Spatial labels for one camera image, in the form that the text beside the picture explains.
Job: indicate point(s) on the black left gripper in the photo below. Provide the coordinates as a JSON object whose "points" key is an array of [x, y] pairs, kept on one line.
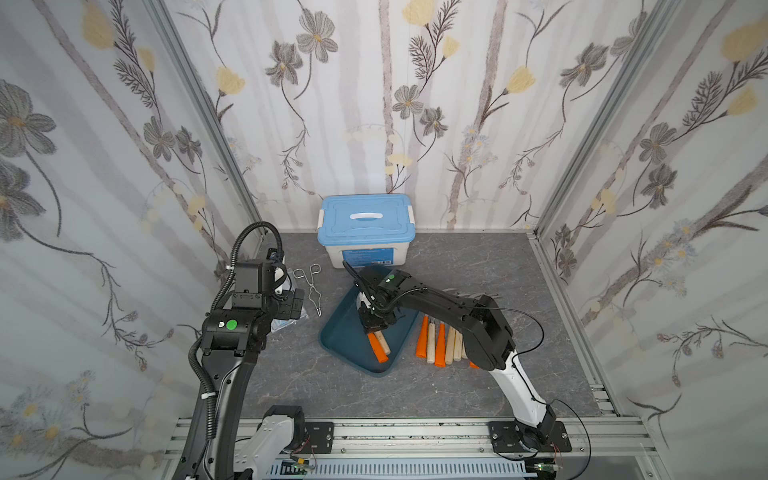
{"points": [[291, 303]]}

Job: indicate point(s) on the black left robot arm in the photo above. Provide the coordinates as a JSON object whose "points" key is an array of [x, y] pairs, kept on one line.
{"points": [[233, 334]]}

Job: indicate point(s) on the metal wire tongs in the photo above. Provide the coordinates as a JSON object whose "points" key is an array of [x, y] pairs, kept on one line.
{"points": [[313, 295]]}

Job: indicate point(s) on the teal plastic tray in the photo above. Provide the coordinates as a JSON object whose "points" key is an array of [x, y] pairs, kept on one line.
{"points": [[343, 336]]}

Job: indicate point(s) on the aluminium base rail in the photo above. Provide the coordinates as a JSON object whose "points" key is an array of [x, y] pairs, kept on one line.
{"points": [[471, 448]]}

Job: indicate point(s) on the white box with blue lid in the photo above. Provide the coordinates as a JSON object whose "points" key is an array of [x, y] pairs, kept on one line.
{"points": [[366, 229]]}

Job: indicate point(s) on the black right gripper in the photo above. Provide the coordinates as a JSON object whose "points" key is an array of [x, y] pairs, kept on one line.
{"points": [[372, 316]]}

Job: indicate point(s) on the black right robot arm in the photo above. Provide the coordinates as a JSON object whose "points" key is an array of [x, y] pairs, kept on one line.
{"points": [[487, 339]]}

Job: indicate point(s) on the bagged blue face masks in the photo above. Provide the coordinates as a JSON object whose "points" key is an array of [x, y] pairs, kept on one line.
{"points": [[279, 324]]}

